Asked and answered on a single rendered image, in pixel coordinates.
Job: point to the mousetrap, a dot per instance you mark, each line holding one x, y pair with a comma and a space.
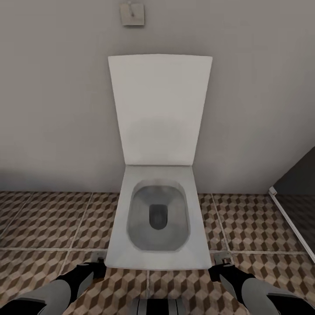
97, 280

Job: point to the door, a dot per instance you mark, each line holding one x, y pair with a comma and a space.
295, 192

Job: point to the toilet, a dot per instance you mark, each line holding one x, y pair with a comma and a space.
159, 101

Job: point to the robot trunk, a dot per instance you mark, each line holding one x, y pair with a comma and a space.
157, 307

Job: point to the hook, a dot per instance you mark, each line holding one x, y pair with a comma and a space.
132, 13

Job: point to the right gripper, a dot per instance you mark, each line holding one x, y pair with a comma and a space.
214, 272

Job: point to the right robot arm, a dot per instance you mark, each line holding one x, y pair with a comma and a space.
258, 297

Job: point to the shower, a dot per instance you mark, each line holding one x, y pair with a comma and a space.
304, 243

